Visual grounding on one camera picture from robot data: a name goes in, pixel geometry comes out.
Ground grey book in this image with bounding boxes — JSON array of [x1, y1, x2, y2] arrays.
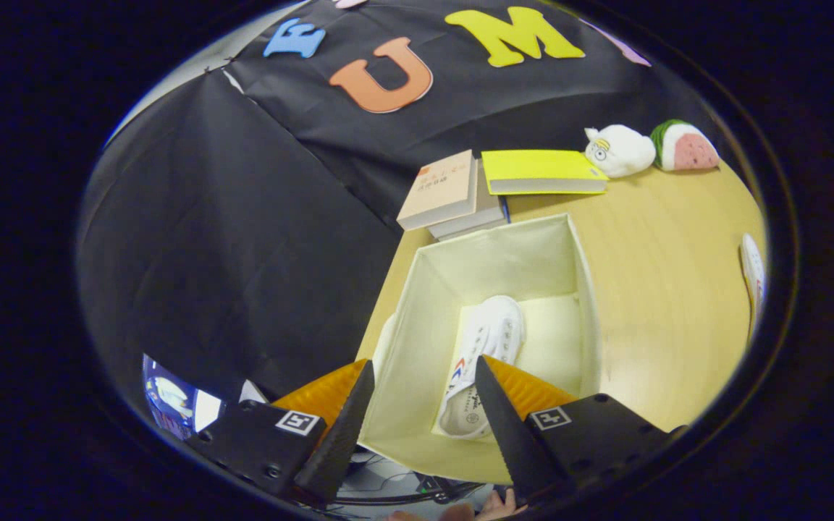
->
[[428, 161, 508, 241]]

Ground white plush toy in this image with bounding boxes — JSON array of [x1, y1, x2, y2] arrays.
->
[[584, 124, 657, 179]]

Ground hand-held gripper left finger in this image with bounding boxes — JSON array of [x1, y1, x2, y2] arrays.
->
[[185, 360, 376, 505]]

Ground yellow book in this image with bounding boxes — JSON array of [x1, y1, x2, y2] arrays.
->
[[481, 149, 610, 196]]

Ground tan book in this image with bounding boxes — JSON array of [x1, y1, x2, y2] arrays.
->
[[396, 149, 477, 232]]

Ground cream fabric storage box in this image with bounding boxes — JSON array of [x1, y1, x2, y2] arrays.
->
[[357, 213, 603, 486]]

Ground white canvas shoe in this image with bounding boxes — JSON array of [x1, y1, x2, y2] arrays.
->
[[437, 295, 526, 440], [740, 233, 767, 341]]

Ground watermelon slice plush toy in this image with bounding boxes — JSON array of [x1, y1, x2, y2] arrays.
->
[[650, 119, 720, 172]]

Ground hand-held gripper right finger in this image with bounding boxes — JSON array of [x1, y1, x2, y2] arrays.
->
[[474, 355, 686, 505]]

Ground black backdrop cloth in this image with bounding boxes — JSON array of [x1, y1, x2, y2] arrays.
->
[[77, 0, 722, 435]]

